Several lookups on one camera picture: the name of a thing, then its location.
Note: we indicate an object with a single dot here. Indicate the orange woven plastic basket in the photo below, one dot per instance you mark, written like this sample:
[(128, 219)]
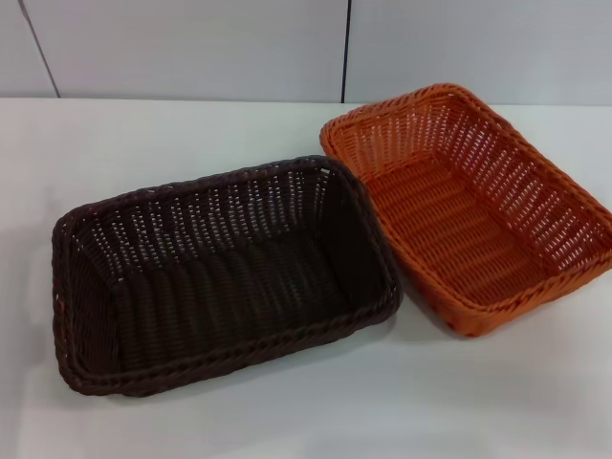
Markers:
[(459, 215)]

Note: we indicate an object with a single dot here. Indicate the dark vertical wall strip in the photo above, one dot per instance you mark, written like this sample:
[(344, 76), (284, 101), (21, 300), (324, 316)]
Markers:
[(346, 48)]

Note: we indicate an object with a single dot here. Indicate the dark brown woven basket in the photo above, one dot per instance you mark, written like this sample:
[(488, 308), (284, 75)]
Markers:
[(229, 282)]

